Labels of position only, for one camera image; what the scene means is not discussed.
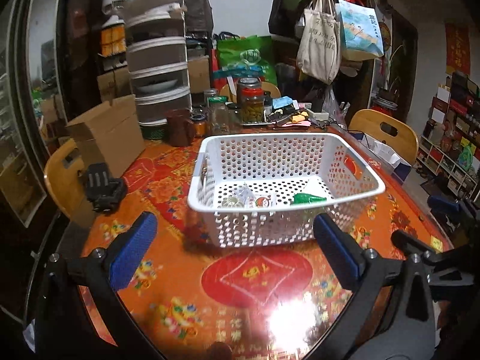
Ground blue face mask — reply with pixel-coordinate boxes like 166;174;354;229
272;96;293;110

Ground white plastic drawer tower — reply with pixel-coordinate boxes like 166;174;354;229
123;0;191;126

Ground white round plastic piece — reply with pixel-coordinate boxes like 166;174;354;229
220;196;245;208

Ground clear white plastic bag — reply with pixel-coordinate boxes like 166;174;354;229
234;184;256;207

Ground black phone stand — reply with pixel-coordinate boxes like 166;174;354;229
85;163;127;213

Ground tomato print snack packet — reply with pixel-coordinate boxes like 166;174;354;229
254;194;276;208

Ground white perforated plastic basket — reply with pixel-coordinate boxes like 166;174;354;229
187;133;386;248

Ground tall green lid glass jar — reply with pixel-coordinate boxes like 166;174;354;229
208;96;229;135

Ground green snack packet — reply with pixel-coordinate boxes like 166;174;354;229
290;193;326;205

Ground brown ceramic mug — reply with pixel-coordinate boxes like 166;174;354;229
165;109;196;147

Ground green shopping bag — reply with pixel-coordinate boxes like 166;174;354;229
216;35;278;85

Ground blue illustrated paper bag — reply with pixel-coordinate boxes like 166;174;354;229
335;0;384;62

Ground empty black lid glass jar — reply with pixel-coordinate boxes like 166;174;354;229
227;102;242;134

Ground wooden chair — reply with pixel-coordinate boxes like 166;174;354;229
44;139;96;230
348;109;419;165

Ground red floral tablecloth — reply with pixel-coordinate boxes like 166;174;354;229
84;140;451;359

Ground left wooden chair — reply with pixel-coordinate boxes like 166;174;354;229
44;139;96;230

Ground beige canvas tote bag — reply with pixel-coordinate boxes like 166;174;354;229
297;0;342;85

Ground brown cardboard box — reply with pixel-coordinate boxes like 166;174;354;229
67;95;145;178

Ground white paper bag on chair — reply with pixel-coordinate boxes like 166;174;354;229
349;131;412;184

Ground small orange jam jar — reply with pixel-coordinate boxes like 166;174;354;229
190;114;208;138

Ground right wooden chair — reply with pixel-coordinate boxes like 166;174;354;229
348;109;419;165

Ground red lid pickle jar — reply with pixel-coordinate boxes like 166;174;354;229
241;88;264;123

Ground white label inside basket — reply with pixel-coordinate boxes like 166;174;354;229
301;178;331;198

